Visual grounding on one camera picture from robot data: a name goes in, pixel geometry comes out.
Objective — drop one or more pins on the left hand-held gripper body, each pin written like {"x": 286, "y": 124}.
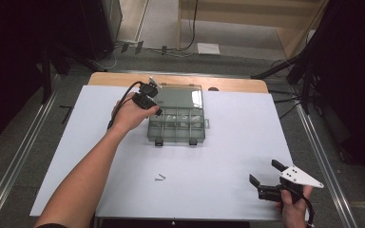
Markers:
{"x": 144, "y": 101}

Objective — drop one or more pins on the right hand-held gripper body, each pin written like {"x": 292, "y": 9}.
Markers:
{"x": 294, "y": 177}

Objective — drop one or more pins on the grey transparent compartment box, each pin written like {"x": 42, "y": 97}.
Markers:
{"x": 177, "y": 133}

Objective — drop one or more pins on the small grey screw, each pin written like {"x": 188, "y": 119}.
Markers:
{"x": 162, "y": 176}

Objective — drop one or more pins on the person's left hand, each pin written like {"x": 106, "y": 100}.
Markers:
{"x": 128, "y": 117}

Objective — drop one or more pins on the person's right hand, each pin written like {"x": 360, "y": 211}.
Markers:
{"x": 293, "y": 213}

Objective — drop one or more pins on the white table sheet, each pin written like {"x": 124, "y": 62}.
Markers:
{"x": 202, "y": 164}

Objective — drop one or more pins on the dark round table grommet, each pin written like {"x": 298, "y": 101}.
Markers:
{"x": 213, "y": 89}

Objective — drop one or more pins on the white paper sheet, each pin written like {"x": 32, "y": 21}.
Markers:
{"x": 208, "y": 48}

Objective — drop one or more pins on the black cabinet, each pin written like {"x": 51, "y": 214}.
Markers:
{"x": 95, "y": 28}

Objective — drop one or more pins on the black metal stand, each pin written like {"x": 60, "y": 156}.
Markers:
{"x": 275, "y": 68}
{"x": 46, "y": 79}

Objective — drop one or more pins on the black sleeve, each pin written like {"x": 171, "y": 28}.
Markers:
{"x": 52, "y": 226}

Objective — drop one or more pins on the metal floor rail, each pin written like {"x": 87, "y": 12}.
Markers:
{"x": 328, "y": 171}
{"x": 14, "y": 171}

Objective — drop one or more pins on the wooden furniture frame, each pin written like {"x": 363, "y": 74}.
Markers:
{"x": 250, "y": 14}

